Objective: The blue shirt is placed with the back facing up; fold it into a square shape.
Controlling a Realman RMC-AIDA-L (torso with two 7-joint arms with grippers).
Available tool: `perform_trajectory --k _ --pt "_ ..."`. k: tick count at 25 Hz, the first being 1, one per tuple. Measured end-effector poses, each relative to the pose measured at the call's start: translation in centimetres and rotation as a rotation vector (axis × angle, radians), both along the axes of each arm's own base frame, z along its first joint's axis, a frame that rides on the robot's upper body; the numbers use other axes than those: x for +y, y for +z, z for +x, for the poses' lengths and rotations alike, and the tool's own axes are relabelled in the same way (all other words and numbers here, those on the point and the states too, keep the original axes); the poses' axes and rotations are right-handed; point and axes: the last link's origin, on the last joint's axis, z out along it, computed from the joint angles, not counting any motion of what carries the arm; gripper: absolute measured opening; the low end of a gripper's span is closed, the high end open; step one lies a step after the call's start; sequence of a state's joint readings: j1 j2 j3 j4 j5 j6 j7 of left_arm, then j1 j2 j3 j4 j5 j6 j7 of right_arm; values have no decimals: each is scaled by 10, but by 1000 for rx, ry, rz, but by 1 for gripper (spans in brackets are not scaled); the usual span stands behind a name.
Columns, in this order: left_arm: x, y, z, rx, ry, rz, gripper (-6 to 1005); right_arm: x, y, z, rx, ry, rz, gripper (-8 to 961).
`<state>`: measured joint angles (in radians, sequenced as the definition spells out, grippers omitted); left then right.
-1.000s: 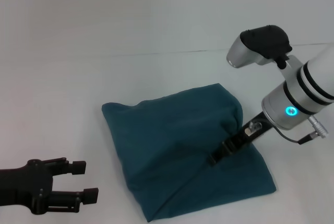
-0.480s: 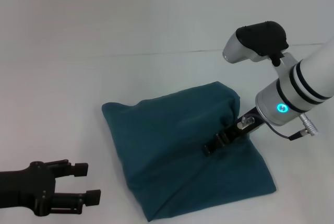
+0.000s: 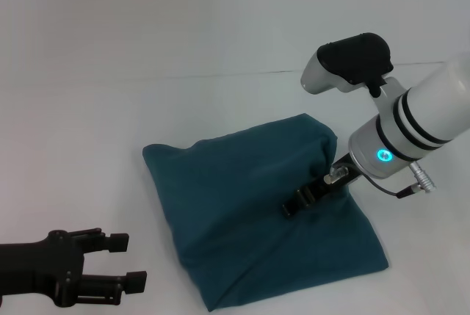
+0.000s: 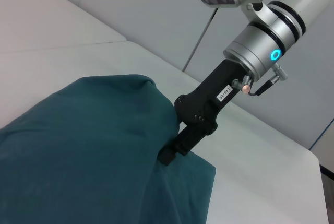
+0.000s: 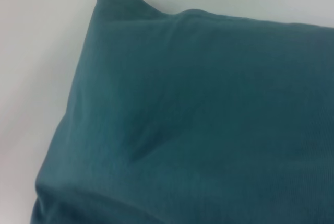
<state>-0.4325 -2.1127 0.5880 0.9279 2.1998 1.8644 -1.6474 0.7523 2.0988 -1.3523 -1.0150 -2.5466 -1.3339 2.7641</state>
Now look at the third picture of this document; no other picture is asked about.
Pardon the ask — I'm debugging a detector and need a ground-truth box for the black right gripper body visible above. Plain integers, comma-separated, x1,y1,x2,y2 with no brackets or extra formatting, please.
303,152,364,206

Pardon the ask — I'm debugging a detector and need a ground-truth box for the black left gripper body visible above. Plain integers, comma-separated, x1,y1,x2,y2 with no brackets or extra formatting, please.
0,229,88,309

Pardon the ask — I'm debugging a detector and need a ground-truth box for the teal blue t-shirt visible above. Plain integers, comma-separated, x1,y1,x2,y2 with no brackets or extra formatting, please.
142,112,390,314

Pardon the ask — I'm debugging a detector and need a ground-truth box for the right gripper cable with plug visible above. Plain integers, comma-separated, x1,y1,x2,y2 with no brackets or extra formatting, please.
322,162,437,200

